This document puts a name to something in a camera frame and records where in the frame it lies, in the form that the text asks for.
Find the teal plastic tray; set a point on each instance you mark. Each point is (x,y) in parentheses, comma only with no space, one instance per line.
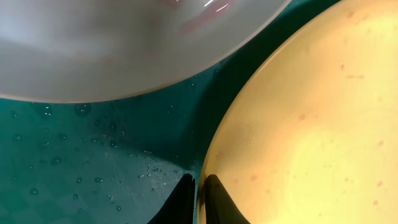
(118,161)

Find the yellow plate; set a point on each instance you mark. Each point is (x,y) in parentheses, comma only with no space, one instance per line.
(312,136)

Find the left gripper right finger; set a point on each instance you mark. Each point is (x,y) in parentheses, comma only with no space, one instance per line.
(219,206)

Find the light blue plate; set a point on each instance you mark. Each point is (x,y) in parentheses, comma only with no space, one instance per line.
(76,51)

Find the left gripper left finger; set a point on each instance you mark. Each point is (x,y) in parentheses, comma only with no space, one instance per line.
(178,208)

